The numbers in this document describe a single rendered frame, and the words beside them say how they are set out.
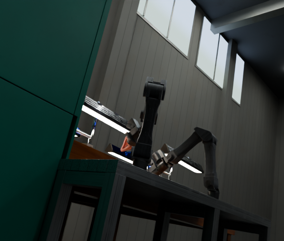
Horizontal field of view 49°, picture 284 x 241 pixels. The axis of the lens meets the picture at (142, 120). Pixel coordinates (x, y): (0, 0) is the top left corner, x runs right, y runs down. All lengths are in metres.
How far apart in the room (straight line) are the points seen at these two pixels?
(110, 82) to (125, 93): 0.46
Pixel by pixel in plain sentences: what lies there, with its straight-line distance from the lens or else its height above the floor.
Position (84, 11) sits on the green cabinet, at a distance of 1.32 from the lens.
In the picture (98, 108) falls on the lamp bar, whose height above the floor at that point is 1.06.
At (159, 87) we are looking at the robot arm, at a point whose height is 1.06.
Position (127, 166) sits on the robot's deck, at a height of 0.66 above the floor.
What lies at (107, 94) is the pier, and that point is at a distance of 4.52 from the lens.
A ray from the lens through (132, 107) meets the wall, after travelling 5.03.
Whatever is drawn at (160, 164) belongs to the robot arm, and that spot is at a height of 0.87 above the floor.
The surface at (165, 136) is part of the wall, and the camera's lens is 5.62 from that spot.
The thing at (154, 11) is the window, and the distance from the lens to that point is 5.95.
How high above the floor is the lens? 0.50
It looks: 19 degrees up
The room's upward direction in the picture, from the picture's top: 12 degrees clockwise
